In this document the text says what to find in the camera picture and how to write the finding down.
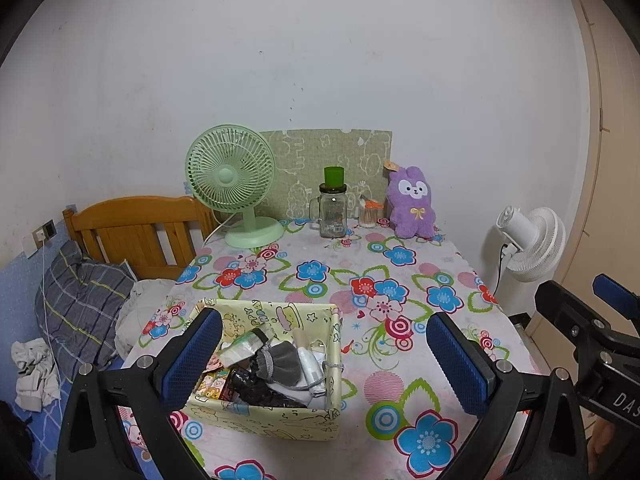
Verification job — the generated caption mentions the purple plush toy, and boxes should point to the purple plush toy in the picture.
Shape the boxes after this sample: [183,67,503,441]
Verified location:
[384,160,437,240]

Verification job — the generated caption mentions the person's right hand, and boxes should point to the person's right hand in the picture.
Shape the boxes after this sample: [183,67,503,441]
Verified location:
[587,415,632,477]

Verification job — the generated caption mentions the plaid pillow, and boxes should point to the plaid pillow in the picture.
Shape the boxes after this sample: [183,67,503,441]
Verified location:
[34,240,136,381]

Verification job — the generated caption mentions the white charging cable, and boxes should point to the white charging cable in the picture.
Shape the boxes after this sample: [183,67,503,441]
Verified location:
[40,240,53,346]

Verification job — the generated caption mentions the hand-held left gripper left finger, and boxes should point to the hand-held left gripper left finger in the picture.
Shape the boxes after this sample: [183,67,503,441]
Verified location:
[56,307,223,480]

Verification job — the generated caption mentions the green desk fan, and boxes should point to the green desk fan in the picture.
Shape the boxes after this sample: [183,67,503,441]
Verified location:
[184,124,285,250]

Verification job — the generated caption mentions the glass mug jar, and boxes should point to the glass mug jar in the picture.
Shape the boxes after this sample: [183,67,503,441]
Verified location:
[308,183,349,239]

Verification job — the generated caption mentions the green tissue pack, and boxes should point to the green tissue pack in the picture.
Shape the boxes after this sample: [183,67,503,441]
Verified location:
[217,327,273,368]

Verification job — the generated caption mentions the white crumpled cloth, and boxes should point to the white crumpled cloth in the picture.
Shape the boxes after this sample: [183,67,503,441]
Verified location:
[11,338,62,413]

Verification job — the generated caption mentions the grey crumpled blanket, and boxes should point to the grey crumpled blanket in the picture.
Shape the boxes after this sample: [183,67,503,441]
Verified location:
[115,277,176,356]

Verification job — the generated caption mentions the white standing fan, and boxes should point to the white standing fan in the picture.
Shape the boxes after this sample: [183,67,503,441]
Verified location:
[492,205,567,301]

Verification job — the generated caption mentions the green patterned board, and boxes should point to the green patterned board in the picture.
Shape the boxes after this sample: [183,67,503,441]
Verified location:
[259,129,393,221]

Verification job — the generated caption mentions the cotton swab jar orange lid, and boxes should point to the cotton swab jar orange lid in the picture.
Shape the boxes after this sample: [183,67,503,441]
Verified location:
[359,199,383,229]

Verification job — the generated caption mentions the wooden chair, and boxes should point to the wooden chair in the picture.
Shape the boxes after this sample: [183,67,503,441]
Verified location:
[62,195,218,281]

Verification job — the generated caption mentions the yellow fabric storage box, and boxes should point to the yellow fabric storage box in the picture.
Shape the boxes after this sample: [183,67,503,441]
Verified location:
[187,298,346,443]

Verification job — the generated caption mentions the blue bed sheet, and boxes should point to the blue bed sheet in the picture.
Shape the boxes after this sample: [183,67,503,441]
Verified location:
[0,245,166,480]

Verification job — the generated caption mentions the white desk fan cable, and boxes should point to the white desk fan cable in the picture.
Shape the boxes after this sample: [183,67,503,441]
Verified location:
[202,212,241,248]

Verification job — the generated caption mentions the cartoon print tissue packet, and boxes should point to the cartoon print tissue packet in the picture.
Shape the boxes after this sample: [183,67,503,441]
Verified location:
[192,367,233,403]

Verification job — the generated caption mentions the grey drawstring pouch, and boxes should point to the grey drawstring pouch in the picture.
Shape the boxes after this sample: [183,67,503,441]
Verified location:
[252,340,346,391]

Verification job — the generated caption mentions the black plastic bag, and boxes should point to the black plastic bag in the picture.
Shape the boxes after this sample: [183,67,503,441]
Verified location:
[222,367,306,408]

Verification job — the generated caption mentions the black standing fan cable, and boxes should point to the black standing fan cable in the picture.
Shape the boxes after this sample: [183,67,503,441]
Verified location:
[495,245,509,293]

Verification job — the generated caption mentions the beige door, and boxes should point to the beige door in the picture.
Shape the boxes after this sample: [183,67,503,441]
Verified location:
[527,0,640,351]

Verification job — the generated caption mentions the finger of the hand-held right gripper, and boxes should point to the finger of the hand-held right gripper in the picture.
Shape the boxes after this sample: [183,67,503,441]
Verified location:
[592,273,640,332]
[534,280,619,362]

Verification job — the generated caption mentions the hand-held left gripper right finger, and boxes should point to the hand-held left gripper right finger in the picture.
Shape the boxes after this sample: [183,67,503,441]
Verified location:
[425,311,591,480]

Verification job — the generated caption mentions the wall socket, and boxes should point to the wall socket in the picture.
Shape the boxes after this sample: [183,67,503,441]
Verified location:
[32,220,58,251]

